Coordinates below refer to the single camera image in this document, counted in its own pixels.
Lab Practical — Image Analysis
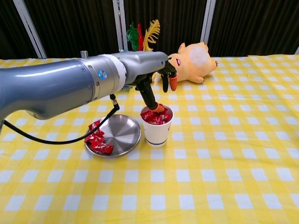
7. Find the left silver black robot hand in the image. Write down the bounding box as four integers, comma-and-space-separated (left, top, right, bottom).
120, 51, 179, 115

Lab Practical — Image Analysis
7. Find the white paper cup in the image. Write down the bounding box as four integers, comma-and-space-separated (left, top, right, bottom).
141, 107, 175, 147

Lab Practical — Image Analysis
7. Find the red feather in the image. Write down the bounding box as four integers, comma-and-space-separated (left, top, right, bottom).
137, 23, 146, 52

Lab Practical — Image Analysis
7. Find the green feather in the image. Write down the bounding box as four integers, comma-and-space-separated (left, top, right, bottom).
126, 22, 141, 52

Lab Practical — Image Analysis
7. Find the yellow feather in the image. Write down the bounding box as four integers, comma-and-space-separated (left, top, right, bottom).
142, 19, 161, 52

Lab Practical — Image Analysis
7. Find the orange plush animal toy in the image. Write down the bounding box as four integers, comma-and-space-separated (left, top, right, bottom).
167, 42, 219, 84

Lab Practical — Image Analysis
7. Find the round metal plate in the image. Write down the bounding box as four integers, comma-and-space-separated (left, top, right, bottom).
84, 114, 142, 157

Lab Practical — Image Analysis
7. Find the yellow white checkered tablecloth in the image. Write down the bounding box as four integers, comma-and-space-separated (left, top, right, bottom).
0, 55, 299, 224

